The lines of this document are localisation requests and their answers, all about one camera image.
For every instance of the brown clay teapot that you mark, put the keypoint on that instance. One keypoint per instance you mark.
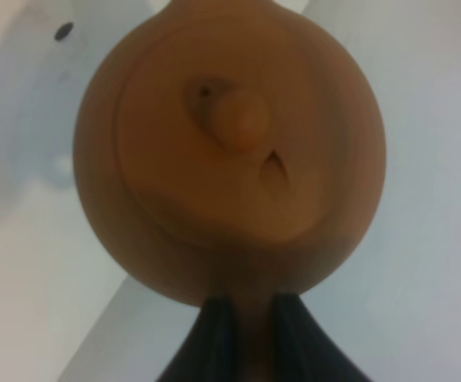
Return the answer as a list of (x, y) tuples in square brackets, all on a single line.
[(230, 149)]

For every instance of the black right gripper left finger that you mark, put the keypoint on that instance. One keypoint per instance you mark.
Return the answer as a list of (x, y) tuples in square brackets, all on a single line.
[(207, 354)]

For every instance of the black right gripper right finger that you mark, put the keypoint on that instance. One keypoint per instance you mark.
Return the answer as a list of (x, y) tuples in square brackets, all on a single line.
[(303, 351)]

